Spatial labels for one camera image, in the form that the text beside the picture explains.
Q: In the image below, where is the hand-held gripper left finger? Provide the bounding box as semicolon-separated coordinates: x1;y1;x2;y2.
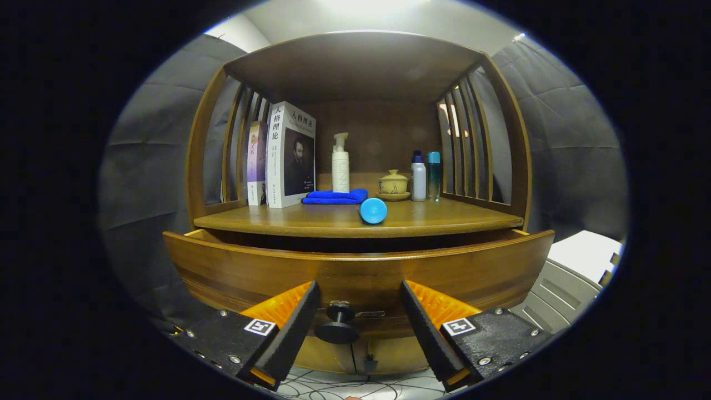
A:
167;281;321;391

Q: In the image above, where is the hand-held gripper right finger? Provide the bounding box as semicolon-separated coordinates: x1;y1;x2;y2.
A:
400;279;556;392

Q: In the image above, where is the black drawer knob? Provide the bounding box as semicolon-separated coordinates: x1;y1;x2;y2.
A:
314;301;360;344

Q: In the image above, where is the wooden drawer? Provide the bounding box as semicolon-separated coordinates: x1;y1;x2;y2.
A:
162;227;556;339

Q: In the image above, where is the blue and white tube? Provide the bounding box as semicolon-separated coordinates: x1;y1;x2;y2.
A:
359;197;388;225

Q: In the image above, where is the wooden cabinet door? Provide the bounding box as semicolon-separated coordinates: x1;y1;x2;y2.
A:
289;333;356;374
351;336;439;376

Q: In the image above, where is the wooden countertop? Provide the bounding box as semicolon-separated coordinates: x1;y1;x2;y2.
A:
193;194;524;238

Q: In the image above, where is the wooden cabinet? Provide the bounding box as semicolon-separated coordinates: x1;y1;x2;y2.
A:
162;31;556;376

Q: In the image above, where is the folded blue cloth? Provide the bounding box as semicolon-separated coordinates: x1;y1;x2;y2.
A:
302;188;369;205

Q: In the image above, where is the white bottle with blue cap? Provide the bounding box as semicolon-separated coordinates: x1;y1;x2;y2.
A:
411;149;427;202

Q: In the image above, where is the yellow lidded teacup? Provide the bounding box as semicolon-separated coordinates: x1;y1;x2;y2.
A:
379;169;410;194

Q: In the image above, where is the teal bottle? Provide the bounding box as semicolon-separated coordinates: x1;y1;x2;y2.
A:
426;152;442;201

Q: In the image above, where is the white pump bottle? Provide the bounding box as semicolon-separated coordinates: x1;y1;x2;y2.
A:
332;132;351;193

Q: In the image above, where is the thin purple book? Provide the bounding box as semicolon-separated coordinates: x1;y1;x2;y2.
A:
247;121;269;207

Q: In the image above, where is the white plastic box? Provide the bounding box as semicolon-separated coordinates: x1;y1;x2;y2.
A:
508;230;624;334

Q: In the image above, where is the large white book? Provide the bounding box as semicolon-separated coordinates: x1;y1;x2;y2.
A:
266;101;317;209

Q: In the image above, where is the tangle of black cables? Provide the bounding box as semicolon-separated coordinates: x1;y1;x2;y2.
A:
267;367;450;400

